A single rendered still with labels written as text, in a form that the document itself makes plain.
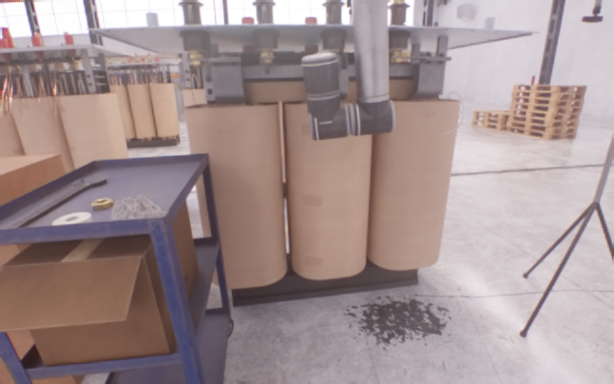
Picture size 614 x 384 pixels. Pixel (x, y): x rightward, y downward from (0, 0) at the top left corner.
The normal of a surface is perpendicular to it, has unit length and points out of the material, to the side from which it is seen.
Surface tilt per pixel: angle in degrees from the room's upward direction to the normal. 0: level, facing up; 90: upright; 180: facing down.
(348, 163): 90
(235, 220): 90
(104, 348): 90
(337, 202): 90
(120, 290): 26
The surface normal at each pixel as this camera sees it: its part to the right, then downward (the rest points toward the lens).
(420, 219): 0.15, 0.33
